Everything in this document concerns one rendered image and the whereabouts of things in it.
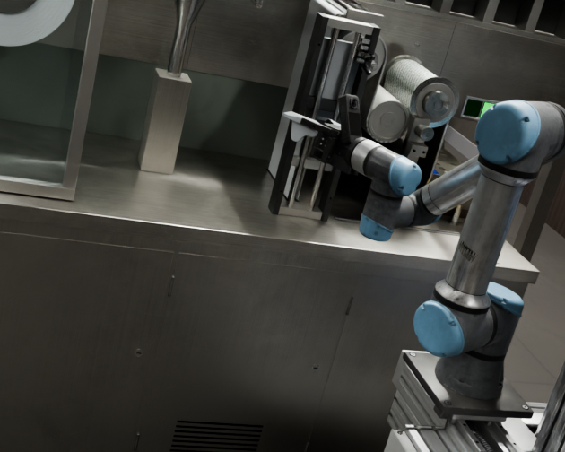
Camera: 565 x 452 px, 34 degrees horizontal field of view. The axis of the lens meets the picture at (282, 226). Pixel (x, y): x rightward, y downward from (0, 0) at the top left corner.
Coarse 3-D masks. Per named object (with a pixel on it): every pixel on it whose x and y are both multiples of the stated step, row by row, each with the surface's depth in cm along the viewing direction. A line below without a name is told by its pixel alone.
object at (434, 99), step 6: (438, 90) 262; (426, 96) 261; (432, 96) 260; (438, 96) 261; (444, 96) 261; (426, 102) 261; (432, 102) 261; (438, 102) 261; (426, 108) 261; (432, 108) 262; (438, 108) 262; (444, 108) 263; (432, 114) 263; (438, 114) 263
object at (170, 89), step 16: (176, 0) 244; (192, 0) 242; (176, 16) 247; (192, 16) 246; (176, 32) 248; (176, 48) 249; (176, 64) 251; (160, 80) 249; (176, 80) 250; (160, 96) 251; (176, 96) 252; (160, 112) 252; (176, 112) 253; (144, 128) 260; (160, 128) 254; (176, 128) 255; (144, 144) 257; (160, 144) 256; (176, 144) 257; (144, 160) 257; (160, 160) 258
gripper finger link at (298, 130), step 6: (282, 114) 215; (288, 114) 214; (294, 114) 213; (294, 120) 212; (300, 120) 212; (312, 120) 212; (294, 126) 213; (300, 126) 213; (306, 126) 213; (294, 132) 213; (300, 132) 213; (306, 132) 213; (312, 132) 212; (294, 138) 214; (300, 138) 213
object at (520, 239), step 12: (564, 156) 340; (552, 168) 341; (564, 168) 342; (540, 180) 345; (552, 180) 343; (540, 192) 344; (552, 192) 345; (528, 204) 351; (540, 204) 346; (528, 216) 350; (540, 216) 348; (528, 228) 349; (540, 228) 350; (516, 240) 356; (528, 240) 351; (528, 252) 353
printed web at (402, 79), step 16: (352, 32) 250; (384, 48) 255; (384, 64) 256; (400, 64) 279; (416, 64) 278; (368, 80) 264; (400, 80) 273; (416, 80) 266; (368, 96) 262; (400, 96) 271; (368, 112) 261; (368, 128) 262
